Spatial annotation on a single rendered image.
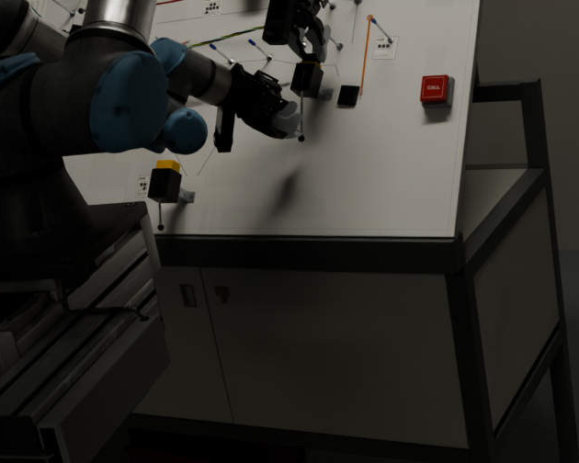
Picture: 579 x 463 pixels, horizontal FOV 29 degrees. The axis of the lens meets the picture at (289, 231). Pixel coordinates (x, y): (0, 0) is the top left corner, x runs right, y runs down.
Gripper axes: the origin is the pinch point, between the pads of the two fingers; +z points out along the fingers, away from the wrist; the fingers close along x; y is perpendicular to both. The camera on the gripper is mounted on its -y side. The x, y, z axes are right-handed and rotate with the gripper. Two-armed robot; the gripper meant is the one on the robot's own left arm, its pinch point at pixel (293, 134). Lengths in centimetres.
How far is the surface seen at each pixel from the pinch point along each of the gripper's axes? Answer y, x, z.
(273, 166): -9.4, 2.0, 3.4
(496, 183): 10, 2, 54
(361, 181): 3.2, -12.2, 10.3
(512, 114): -11, 115, 163
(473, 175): 6, 10, 56
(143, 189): -35.3, 16.6, -7.1
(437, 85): 25.8, -8.0, 11.4
